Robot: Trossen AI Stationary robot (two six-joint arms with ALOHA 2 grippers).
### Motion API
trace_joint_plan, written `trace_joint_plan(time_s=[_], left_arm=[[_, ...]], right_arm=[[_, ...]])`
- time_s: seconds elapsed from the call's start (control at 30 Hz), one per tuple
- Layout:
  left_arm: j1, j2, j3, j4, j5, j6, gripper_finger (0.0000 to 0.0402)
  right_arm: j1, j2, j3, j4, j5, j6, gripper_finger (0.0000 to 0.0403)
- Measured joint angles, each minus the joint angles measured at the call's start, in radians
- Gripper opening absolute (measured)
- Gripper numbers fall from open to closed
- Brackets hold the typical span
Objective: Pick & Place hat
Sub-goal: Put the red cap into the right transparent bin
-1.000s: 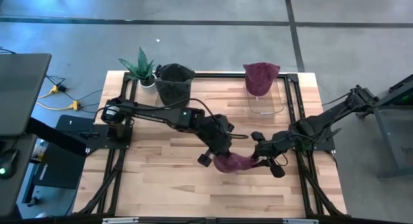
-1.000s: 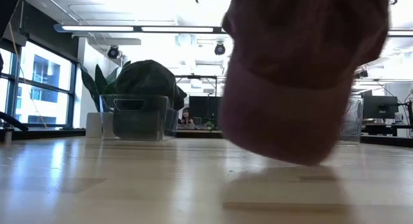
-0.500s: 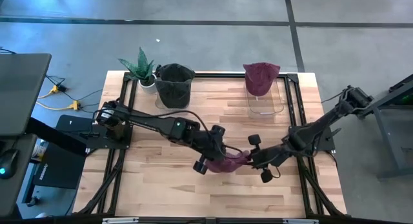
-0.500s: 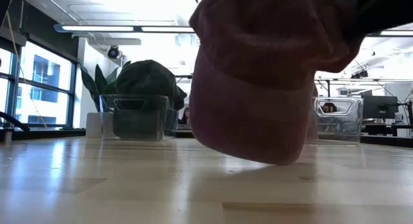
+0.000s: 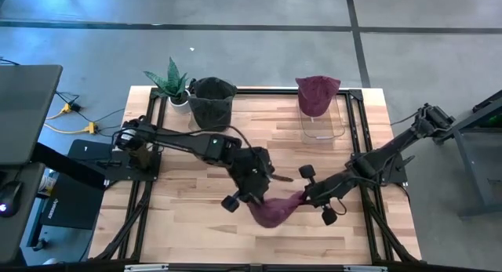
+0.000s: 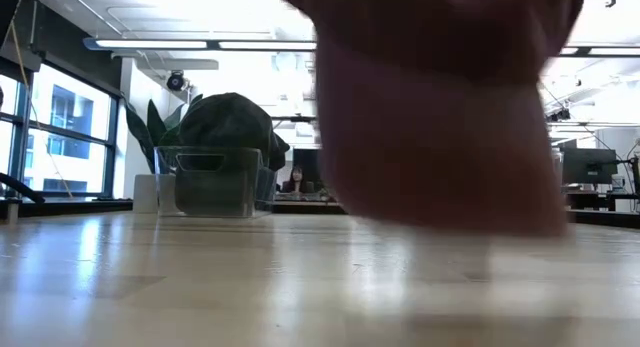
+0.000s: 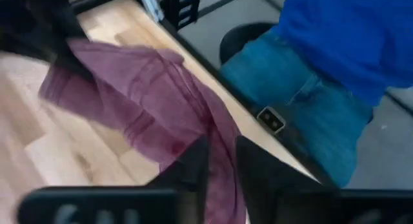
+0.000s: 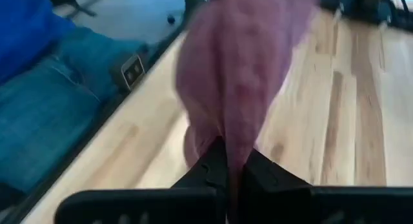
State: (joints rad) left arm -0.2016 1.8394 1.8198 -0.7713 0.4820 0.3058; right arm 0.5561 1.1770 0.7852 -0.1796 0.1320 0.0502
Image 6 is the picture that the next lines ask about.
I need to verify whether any dark green baseball cap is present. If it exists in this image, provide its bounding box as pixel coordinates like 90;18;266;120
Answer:
177;91;292;174

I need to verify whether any maroon baseball cap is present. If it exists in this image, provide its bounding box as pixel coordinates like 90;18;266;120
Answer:
277;0;585;238

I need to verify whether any person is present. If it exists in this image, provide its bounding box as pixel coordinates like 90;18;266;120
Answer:
281;165;317;195

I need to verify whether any clear plastic bin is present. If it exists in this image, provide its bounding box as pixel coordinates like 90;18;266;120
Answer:
153;145;277;219
551;146;565;208

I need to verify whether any green plant in white pot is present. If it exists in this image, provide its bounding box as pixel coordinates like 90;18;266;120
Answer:
123;92;205;214

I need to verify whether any long ceiling light fixture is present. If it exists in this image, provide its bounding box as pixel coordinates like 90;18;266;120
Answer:
82;36;640;58

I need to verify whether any large black-framed window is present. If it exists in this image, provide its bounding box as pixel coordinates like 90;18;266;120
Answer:
0;61;121;199

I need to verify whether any black curved tube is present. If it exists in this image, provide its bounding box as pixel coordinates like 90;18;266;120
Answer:
0;171;46;204

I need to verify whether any black round ceiling camera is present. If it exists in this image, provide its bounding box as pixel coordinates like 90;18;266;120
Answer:
166;70;187;92

